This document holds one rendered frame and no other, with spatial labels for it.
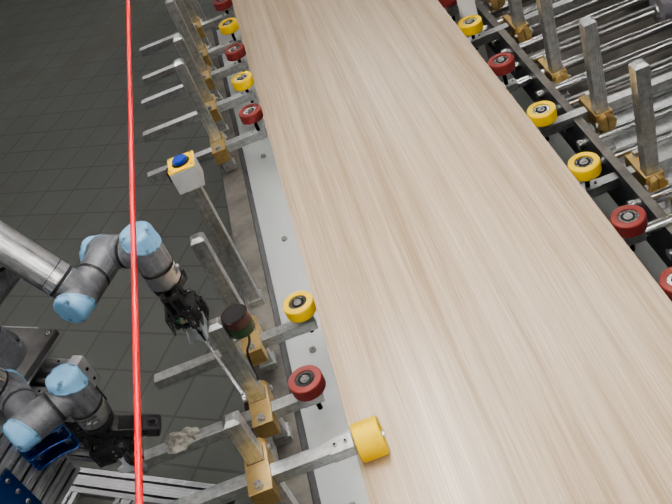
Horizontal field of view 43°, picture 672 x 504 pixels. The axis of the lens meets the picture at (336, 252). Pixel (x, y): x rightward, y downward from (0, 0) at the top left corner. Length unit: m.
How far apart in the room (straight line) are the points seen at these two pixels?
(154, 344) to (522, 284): 2.06
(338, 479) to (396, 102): 1.18
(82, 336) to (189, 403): 0.78
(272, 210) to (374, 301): 0.97
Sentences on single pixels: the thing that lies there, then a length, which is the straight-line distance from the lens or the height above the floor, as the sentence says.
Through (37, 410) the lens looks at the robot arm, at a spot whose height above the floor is 1.16.
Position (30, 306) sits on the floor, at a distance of 4.32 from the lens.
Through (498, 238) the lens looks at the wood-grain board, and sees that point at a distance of 2.08.
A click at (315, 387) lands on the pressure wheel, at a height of 0.90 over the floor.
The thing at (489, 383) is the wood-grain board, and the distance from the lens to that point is 1.79.
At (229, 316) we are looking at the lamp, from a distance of 1.82.
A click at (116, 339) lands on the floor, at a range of 3.81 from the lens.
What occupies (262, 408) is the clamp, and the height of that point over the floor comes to 0.87.
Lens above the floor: 2.29
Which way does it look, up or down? 39 degrees down
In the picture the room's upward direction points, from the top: 24 degrees counter-clockwise
